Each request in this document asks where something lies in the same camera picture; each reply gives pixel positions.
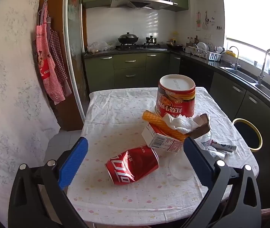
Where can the clear plastic bag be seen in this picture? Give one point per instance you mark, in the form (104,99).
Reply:
(98,46)

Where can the small steel faucet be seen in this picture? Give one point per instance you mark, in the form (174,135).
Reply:
(237,61)

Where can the yellow rimmed trash bin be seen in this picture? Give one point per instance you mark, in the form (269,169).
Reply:
(246,135)

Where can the white tissue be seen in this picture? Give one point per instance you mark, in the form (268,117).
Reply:
(180,123)

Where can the sliding glass door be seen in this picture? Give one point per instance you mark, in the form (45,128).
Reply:
(74,52)

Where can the black frying pan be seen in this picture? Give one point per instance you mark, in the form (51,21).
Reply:
(175,45)

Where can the white tube with cap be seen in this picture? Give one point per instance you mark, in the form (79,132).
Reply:
(225,146)

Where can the red soda can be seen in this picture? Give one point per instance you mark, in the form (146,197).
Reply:
(130,166)

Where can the gas stove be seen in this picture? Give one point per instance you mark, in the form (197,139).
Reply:
(139,47)

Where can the dark checked apron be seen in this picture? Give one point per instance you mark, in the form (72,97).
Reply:
(56,49)

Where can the white red carton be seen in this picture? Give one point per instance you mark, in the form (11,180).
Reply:
(158,142)

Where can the clear plastic lid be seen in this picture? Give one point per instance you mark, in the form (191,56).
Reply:
(181,168)

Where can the red checked apron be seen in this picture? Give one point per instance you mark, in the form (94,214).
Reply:
(46,68)

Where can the green base cabinets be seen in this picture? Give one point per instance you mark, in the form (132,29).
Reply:
(130,68)

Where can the black wok with lid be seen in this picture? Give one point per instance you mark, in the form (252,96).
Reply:
(127,38)

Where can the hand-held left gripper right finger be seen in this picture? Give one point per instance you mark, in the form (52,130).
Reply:
(196,156)

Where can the hanging wall ornament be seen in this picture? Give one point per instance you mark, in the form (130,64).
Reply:
(198,21)

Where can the white dish rack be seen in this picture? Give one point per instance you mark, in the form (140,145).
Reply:
(203,53)

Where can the large steel faucet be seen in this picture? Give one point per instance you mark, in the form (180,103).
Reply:
(262,72)

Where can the red instant noodle cup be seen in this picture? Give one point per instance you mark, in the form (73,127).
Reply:
(173,99)

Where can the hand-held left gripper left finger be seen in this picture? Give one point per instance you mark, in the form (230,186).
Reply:
(74,163)

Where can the yellow plastic box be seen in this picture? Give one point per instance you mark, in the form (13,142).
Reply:
(231,53)

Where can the white dotted tablecloth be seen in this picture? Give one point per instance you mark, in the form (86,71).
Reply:
(116,123)

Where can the dark silver snack wrapper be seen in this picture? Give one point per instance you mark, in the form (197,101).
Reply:
(202,128)

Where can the steel double sink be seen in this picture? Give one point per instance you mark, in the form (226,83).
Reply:
(244,74)

